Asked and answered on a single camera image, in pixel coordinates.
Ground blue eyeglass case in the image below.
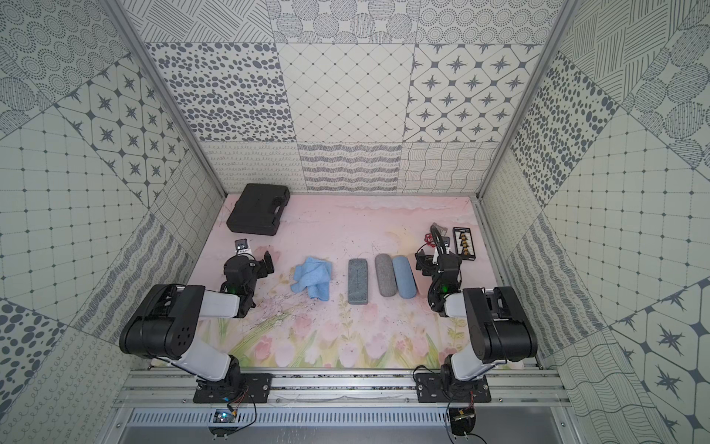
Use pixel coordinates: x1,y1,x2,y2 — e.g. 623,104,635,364
392,255,418,299

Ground blue microfiber cloth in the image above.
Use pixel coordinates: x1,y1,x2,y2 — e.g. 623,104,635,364
290,257,332,302

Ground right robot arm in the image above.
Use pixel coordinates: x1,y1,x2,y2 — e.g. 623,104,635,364
415,224,538,389

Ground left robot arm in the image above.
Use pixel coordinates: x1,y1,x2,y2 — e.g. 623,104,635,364
119,239,275,388

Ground black plastic tool case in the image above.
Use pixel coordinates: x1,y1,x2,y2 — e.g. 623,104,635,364
227,183,290,236

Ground black box with figures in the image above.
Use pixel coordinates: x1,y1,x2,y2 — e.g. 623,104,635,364
452,227,476,261

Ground left controller board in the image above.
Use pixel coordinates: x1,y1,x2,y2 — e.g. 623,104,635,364
208,410,238,438

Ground controller board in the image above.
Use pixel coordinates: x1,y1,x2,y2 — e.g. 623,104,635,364
208,410,238,438
447,407,476,437

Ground right controller board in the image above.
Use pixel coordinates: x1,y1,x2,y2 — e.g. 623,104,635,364
447,407,476,437

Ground white vent grille strip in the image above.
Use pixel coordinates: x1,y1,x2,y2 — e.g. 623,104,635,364
128,407,449,427

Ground red and black clip cables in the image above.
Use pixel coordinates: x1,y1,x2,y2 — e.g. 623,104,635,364
417,221,449,253

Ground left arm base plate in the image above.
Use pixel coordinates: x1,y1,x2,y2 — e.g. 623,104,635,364
192,373,274,404

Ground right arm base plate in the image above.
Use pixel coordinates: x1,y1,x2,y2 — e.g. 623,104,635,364
412,372,492,404

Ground aluminium rail frame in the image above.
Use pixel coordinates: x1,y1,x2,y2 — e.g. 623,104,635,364
116,367,571,408

